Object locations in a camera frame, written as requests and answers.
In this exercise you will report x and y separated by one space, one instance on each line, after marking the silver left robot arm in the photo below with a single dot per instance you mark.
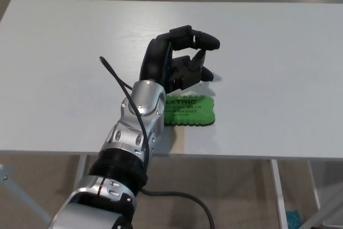
120 137

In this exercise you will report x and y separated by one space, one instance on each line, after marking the white table leg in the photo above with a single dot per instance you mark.
278 194
313 186
80 170

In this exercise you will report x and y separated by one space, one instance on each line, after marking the teal textured object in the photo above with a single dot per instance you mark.
292 219

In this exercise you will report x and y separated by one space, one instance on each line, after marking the green whiteboard eraser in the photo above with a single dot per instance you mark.
193 111

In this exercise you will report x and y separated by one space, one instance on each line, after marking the grey-blue metal stand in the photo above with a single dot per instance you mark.
18 191

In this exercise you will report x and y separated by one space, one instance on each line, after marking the grey metal frame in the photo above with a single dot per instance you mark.
327 217

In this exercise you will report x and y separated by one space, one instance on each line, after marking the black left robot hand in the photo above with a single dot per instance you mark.
155 57

